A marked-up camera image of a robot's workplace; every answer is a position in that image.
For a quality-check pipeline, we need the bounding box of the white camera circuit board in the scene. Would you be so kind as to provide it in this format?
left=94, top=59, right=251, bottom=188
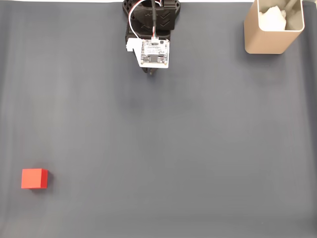
left=125, top=37, right=171, bottom=69

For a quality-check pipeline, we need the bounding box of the blue-grey table mat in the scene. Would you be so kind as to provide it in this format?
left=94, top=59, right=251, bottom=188
left=0, top=1, right=317, bottom=238

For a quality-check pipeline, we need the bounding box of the red cube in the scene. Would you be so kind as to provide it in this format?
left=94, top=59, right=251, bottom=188
left=21, top=168, right=49, bottom=189

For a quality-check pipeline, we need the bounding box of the white crumpled paper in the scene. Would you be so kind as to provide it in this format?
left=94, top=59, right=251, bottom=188
left=259, top=6, right=288, bottom=31

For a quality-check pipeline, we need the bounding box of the white red servo cable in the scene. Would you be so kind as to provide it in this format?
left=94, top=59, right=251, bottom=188
left=127, top=0, right=164, bottom=40

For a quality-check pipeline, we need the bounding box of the black camera cable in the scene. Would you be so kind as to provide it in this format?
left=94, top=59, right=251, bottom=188
left=150, top=0, right=159, bottom=40

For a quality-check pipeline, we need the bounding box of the beige rectangular box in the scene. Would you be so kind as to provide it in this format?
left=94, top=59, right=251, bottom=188
left=243, top=0, right=305, bottom=55

